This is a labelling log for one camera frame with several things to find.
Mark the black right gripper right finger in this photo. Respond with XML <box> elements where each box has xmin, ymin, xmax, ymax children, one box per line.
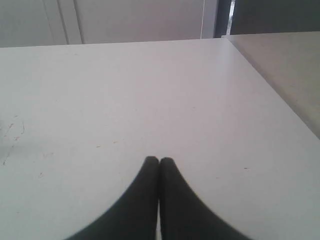
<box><xmin>159</xmin><ymin>157</ymin><xmax>248</xmax><ymax>240</ymax></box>

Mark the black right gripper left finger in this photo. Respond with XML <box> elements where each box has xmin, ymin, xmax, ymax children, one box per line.
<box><xmin>69</xmin><ymin>156</ymin><xmax>160</xmax><ymax>240</ymax></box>

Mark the beige neighbouring table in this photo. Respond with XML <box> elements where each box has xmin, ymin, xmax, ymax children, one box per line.
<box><xmin>225</xmin><ymin>31</ymin><xmax>320</xmax><ymax>137</ymax></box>

